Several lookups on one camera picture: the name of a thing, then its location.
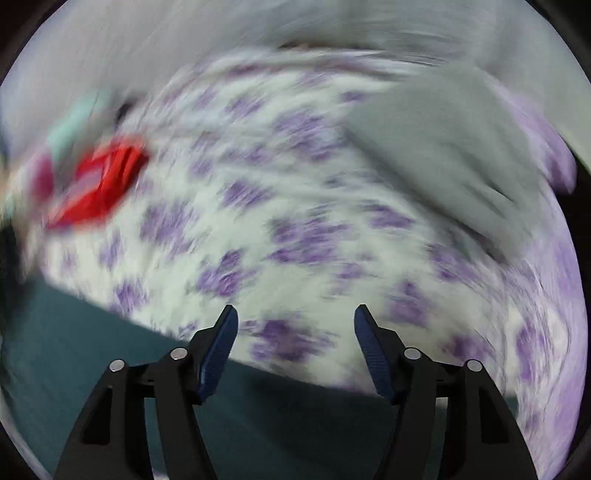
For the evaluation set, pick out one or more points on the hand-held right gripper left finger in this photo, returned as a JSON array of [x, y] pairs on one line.
[[219, 355]]

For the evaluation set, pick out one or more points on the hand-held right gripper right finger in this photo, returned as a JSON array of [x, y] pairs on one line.
[[371, 355]]

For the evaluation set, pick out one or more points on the teal pants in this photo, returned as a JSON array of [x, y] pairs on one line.
[[69, 346]]

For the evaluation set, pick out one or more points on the purple floral bedsheet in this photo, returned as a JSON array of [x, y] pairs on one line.
[[277, 184]]

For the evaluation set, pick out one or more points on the red striped garment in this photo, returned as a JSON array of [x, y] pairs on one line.
[[106, 180]]

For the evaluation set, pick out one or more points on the grey cloth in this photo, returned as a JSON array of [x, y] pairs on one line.
[[438, 152]]

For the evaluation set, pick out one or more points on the magenta cloth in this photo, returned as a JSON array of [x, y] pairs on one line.
[[41, 177]]

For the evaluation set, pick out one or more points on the mint green cloth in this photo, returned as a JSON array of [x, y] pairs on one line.
[[74, 122]]

